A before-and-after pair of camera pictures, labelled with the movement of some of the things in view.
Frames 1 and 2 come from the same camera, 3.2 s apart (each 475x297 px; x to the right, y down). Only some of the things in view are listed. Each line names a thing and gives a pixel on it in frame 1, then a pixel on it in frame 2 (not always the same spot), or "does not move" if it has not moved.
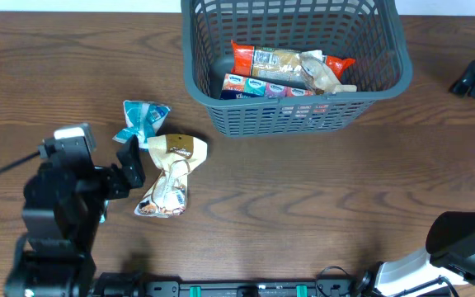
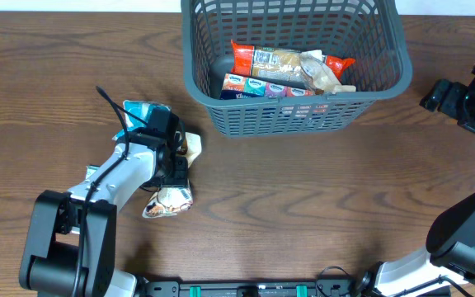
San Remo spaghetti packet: (277, 64) does not move
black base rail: (232, 288) does not move
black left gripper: (128, 156) → (181, 172)
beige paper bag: (313, 63) does not move
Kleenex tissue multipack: (237, 87) does not move
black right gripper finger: (463, 84) → (433, 98)
